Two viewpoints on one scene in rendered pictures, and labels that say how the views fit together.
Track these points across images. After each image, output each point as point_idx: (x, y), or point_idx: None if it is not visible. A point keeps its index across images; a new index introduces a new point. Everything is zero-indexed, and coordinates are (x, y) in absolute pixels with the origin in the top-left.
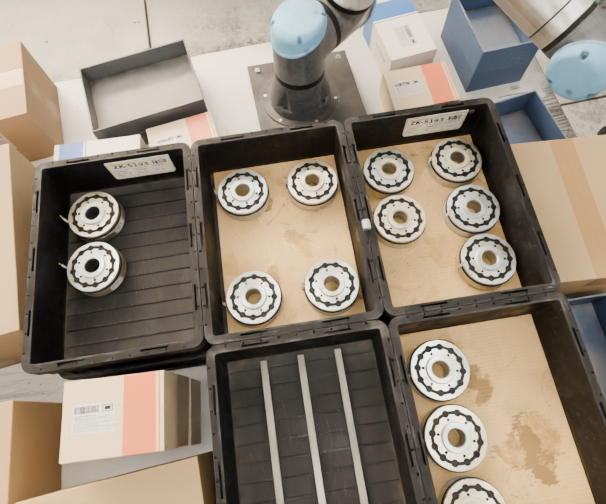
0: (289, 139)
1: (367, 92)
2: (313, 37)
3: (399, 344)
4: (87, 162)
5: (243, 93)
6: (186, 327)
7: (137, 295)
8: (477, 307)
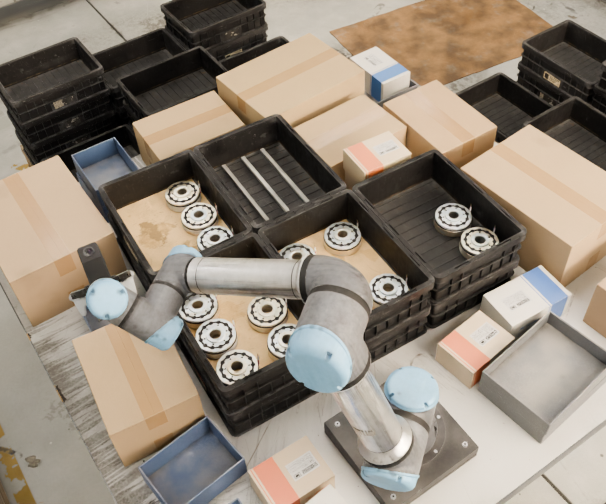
0: None
1: (347, 484)
2: (389, 375)
3: (243, 221)
4: (496, 244)
5: (471, 435)
6: None
7: (418, 221)
8: (203, 252)
